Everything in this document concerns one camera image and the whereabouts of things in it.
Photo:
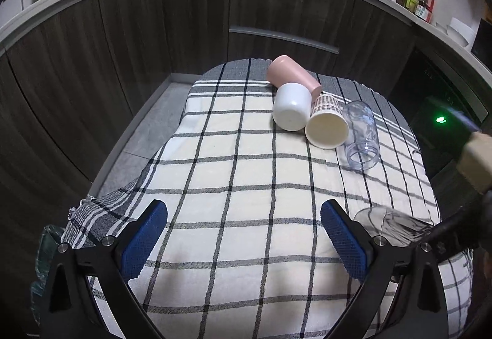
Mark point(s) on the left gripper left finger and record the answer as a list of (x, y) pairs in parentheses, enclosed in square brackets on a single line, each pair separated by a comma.
[(68, 307)]

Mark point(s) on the clear blue plastic cup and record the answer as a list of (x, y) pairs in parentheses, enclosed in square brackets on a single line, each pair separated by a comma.
[(362, 144)]

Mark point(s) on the red label sauce bottle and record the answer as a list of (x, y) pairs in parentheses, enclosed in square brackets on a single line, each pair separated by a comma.
[(424, 10)]

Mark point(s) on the cream patterned paper cup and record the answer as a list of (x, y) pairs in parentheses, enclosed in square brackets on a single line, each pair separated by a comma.
[(326, 127)]

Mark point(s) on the pink plastic cup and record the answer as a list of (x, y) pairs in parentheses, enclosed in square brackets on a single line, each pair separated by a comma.
[(284, 69)]

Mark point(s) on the white bowl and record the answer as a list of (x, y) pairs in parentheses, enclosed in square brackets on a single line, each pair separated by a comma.
[(458, 35)]

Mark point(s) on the dark wood cabinet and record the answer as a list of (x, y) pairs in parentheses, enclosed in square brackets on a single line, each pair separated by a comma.
[(75, 74)]

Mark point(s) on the grey drawer handle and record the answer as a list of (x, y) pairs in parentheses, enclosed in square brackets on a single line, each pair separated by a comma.
[(252, 31)]

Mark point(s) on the white ceramic cup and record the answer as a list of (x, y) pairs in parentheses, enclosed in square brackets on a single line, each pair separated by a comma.
[(292, 107)]

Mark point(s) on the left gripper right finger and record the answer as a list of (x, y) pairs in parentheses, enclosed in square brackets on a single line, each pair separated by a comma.
[(418, 309)]

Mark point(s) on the smoky square glass cup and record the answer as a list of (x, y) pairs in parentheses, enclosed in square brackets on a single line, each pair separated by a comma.
[(397, 228)]

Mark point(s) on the checkered white black cloth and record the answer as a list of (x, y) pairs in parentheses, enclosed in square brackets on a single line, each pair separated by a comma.
[(244, 254)]

